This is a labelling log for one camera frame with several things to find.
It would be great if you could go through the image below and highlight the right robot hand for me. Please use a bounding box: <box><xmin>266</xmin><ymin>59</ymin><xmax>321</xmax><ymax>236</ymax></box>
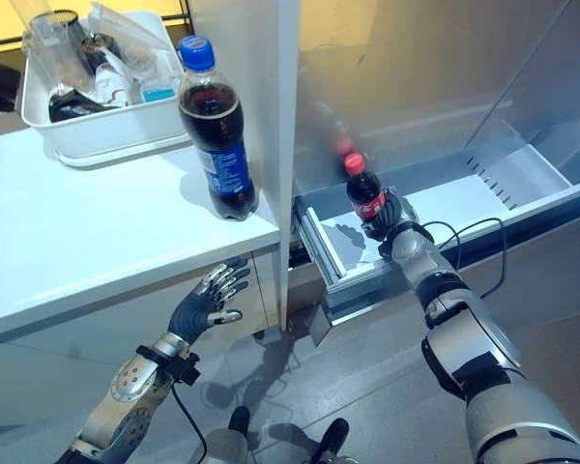
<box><xmin>360</xmin><ymin>185</ymin><xmax>422</xmax><ymax>242</ymax></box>

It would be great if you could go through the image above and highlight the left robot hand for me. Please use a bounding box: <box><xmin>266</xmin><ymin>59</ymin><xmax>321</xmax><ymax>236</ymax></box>
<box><xmin>167</xmin><ymin>256</ymin><xmax>251</xmax><ymax>345</ymax></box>

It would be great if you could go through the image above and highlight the small red-cap cola bottle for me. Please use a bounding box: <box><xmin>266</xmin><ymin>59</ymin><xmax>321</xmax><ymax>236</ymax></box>
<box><xmin>343</xmin><ymin>152</ymin><xmax>389</xmax><ymax>224</ymax></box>

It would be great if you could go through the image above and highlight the white refrigerator drawer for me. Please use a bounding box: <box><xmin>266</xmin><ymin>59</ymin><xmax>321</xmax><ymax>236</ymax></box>
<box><xmin>292</xmin><ymin>142</ymin><xmax>580</xmax><ymax>347</ymax></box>

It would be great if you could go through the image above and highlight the white refrigerator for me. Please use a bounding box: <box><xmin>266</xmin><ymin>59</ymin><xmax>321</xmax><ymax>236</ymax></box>
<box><xmin>261</xmin><ymin>0</ymin><xmax>580</xmax><ymax>347</ymax></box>

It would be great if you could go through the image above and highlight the white counter cabinet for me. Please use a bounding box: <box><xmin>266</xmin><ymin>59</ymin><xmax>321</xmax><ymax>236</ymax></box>
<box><xmin>0</xmin><ymin>126</ymin><xmax>282</xmax><ymax>464</ymax></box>

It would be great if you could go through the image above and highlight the robot left leg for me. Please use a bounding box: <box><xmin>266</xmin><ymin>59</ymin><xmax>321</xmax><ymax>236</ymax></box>
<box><xmin>188</xmin><ymin>404</ymin><xmax>252</xmax><ymax>464</ymax></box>

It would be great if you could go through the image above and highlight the robot leg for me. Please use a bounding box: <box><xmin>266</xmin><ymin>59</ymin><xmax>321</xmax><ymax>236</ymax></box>
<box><xmin>303</xmin><ymin>417</ymin><xmax>363</xmax><ymax>464</ymax></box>
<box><xmin>188</xmin><ymin>404</ymin><xmax>252</xmax><ymax>464</ymax></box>

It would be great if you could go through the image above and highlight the large blue-cap cola bottle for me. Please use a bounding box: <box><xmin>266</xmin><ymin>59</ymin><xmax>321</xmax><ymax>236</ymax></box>
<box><xmin>175</xmin><ymin>34</ymin><xmax>256</xmax><ymax>222</ymax></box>

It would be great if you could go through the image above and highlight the robot right leg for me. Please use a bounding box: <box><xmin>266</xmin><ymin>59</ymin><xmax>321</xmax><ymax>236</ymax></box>
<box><xmin>303</xmin><ymin>417</ymin><xmax>363</xmax><ymax>464</ymax></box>

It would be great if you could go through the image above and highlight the white plastic bin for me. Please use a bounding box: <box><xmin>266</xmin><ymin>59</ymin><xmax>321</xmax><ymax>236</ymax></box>
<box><xmin>19</xmin><ymin>6</ymin><xmax>192</xmax><ymax>169</ymax></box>

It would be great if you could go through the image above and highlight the light blue packet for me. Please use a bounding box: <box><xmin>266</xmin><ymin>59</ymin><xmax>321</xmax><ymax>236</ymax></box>
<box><xmin>137</xmin><ymin>75</ymin><xmax>181</xmax><ymax>103</ymax></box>

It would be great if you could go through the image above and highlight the black flat packet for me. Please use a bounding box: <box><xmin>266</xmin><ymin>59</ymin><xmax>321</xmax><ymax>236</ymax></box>
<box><xmin>47</xmin><ymin>87</ymin><xmax>120</xmax><ymax>123</ymax></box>

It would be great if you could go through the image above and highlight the white printed packet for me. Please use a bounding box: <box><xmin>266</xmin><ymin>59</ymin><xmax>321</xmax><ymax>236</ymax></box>
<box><xmin>92</xmin><ymin>61</ymin><xmax>134</xmax><ymax>105</ymax></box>

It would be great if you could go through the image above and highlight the clear plastic bag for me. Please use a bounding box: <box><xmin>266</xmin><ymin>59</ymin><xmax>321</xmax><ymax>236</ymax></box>
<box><xmin>86</xmin><ymin>1</ymin><xmax>171</xmax><ymax>81</ymax></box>

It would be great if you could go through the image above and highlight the black round container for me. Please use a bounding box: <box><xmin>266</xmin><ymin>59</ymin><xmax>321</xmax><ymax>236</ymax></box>
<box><xmin>30</xmin><ymin>9</ymin><xmax>108</xmax><ymax>73</ymax></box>

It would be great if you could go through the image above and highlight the clear plastic cup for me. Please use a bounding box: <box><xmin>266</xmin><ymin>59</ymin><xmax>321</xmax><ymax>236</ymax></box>
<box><xmin>8</xmin><ymin>0</ymin><xmax>97</xmax><ymax>96</ymax></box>

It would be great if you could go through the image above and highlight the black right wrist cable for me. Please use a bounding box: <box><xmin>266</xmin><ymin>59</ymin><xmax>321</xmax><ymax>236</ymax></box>
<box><xmin>420</xmin><ymin>217</ymin><xmax>508</xmax><ymax>300</ymax></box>

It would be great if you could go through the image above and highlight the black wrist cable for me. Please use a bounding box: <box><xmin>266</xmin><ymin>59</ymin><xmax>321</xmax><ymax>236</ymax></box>
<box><xmin>170</xmin><ymin>380</ymin><xmax>209</xmax><ymax>464</ymax></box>
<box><xmin>420</xmin><ymin>217</ymin><xmax>508</xmax><ymax>300</ymax></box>

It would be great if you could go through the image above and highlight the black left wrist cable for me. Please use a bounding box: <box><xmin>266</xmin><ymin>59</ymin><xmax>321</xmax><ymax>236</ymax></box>
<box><xmin>170</xmin><ymin>380</ymin><xmax>209</xmax><ymax>464</ymax></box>

